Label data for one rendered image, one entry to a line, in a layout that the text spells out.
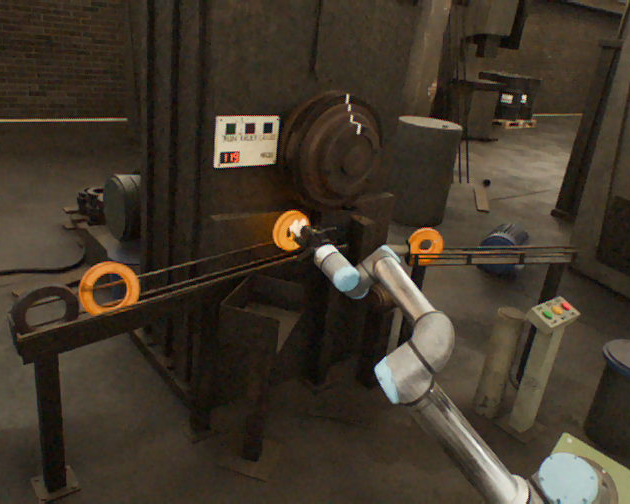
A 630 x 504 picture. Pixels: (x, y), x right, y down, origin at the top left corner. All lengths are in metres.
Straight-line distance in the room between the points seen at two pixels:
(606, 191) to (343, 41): 2.75
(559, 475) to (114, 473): 1.49
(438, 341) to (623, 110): 3.22
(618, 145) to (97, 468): 3.82
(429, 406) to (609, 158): 3.24
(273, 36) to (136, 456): 1.63
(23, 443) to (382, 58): 2.07
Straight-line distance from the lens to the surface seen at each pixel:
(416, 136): 4.86
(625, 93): 4.52
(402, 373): 1.54
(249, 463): 2.28
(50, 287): 1.84
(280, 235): 2.12
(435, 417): 1.62
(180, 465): 2.28
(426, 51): 6.36
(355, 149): 2.12
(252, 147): 2.10
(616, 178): 4.54
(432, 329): 1.56
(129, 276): 1.95
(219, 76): 2.00
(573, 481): 1.86
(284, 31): 2.13
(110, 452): 2.36
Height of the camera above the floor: 1.59
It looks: 22 degrees down
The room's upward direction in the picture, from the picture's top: 7 degrees clockwise
